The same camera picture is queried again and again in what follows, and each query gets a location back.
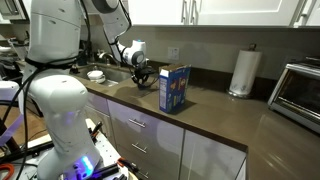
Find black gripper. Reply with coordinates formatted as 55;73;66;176
132;65;157;89

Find blue snack box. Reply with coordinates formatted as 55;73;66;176
158;63;192;114

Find steel kitchen sink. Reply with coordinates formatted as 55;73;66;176
74;63;134;88

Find chrome faucet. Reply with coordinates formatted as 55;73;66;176
97;50;118;67

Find white bowl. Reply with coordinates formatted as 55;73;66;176
87;69;106;84

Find grey sink cabinet front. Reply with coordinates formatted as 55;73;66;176
84;93;116;148

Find grey drawer stack front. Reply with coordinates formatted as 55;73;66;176
106;99;185;180

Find black tools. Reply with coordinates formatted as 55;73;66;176
89;120;104;138

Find white upper cabinet door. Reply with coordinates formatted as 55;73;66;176
293;0;320;28
128;0;192;27
191;0;301;28

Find metal robot mounting table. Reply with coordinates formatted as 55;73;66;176
19;118;129;180

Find orange and black tool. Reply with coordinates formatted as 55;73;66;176
116;156;143;176

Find white paper towel roll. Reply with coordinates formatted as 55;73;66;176
227;43;258;100
229;49;263;96

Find black clamp tool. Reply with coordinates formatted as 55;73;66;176
89;163;129;180

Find grey lower cabinet door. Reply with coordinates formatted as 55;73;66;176
179;129;248;180

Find white rounded object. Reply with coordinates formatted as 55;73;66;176
0;79;20;103

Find black bar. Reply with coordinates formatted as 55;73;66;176
0;141;54;164

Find stainless toaster oven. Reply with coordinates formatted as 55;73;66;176
267;56;320;134

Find white wall outlet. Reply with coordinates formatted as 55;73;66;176
167;46;180;61

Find steel drawer handle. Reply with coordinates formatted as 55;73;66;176
128;118;147;129
131;142;148;154
136;168;150;180

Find steel cabinet handle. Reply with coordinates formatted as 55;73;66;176
190;0;199;25
180;0;188;25
295;0;309;24

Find black base cable bundle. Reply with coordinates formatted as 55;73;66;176
14;0;93;180

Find purple strap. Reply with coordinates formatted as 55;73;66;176
0;113;26;148

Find orange ring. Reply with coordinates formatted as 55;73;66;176
0;162;16;180

